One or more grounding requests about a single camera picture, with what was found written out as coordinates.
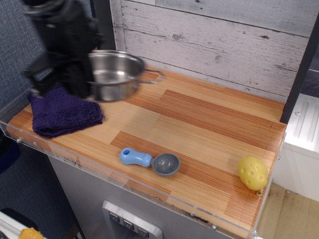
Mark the black vertical post right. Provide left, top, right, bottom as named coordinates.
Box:
left=280, top=15, right=319, bottom=124

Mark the silver toy fridge dispenser panel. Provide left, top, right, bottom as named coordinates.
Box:
left=102, top=200, right=163, bottom=239

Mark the stainless steel pot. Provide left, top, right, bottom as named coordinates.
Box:
left=86, top=50, right=166, bottom=103

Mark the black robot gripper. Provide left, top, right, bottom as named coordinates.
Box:
left=23, top=0, right=102, bottom=98

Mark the black vertical post left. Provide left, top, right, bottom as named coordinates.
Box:
left=90, top=0, right=116, bottom=50

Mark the yellow toy potato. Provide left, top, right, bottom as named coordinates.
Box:
left=238, top=155, right=268, bottom=191

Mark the yellow black object bottom left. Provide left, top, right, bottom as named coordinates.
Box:
left=18, top=228, right=45, bottom=239

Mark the white aluminium box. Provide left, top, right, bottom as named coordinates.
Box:
left=273, top=94, right=319, bottom=201

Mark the clear acrylic table guard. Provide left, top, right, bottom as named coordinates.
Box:
left=0, top=36, right=287, bottom=239

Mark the purple folded towel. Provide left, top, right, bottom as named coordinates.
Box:
left=28, top=85, right=104, bottom=138

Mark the black vertical post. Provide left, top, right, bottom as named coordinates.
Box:
left=90, top=0, right=116, bottom=50
left=280, top=15, right=319, bottom=124

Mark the blue grey toy scoop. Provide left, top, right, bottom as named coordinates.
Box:
left=120, top=148, right=180, bottom=177

